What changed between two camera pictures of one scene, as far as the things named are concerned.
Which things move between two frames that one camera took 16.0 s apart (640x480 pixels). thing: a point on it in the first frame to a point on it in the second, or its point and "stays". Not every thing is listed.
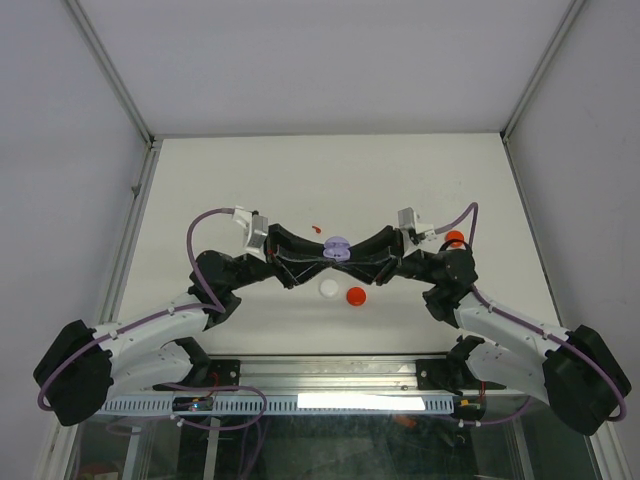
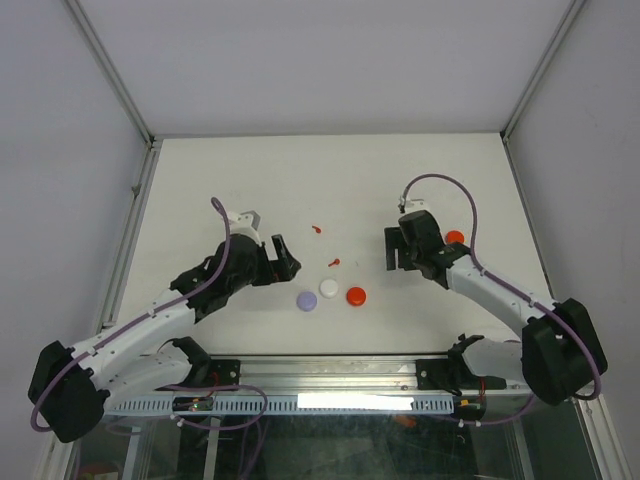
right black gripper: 385,244 to 394,239
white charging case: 329,288 stays
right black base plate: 431,374 stays
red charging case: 355,296 stays
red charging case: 454,236 stays
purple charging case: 337,247 to 306,301
